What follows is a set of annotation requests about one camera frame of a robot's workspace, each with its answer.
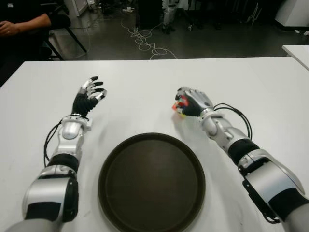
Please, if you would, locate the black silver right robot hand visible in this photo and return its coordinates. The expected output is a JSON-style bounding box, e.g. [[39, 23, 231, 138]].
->
[[175, 86, 214, 118]]

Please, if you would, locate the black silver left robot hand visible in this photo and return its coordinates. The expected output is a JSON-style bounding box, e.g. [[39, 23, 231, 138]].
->
[[71, 76, 108, 118]]

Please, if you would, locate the multicoloured Rubik's cube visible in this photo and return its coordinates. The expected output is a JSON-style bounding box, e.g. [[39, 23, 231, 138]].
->
[[171, 95, 189, 119]]

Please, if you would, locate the dark brown round plate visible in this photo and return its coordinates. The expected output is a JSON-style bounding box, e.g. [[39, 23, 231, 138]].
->
[[98, 132, 206, 232]]

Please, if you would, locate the black metal chair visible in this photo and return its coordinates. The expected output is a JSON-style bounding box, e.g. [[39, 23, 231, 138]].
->
[[43, 4, 87, 61]]

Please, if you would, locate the seated person in black shirt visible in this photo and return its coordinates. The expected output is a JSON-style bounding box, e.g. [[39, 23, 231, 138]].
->
[[0, 0, 72, 83]]

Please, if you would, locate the silver white humanoid robot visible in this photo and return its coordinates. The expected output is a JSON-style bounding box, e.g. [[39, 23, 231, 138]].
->
[[162, 0, 177, 32]]

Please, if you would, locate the white glass-fronted cabinet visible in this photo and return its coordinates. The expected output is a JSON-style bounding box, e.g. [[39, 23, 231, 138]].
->
[[64, 0, 87, 17]]

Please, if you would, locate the black cabinet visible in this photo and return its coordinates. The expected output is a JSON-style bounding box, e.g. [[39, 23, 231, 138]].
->
[[139, 0, 165, 29]]

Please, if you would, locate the white side table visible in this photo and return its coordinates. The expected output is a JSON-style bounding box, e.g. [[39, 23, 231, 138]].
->
[[281, 44, 309, 71]]

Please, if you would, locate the white black-based cabinet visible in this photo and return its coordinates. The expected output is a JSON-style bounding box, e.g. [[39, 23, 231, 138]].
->
[[275, 0, 309, 26]]

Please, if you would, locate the black right forearm cable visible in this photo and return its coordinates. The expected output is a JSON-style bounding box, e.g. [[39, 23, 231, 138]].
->
[[213, 103, 253, 140]]

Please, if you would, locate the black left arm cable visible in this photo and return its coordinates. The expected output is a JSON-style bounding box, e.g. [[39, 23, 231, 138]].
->
[[43, 122, 63, 167]]

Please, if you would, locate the white tangled floor cable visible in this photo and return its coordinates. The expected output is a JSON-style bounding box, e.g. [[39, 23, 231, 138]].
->
[[120, 18, 178, 60]]

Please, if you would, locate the black right elbow cable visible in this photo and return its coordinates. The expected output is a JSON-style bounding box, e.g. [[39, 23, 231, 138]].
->
[[242, 180, 281, 223]]

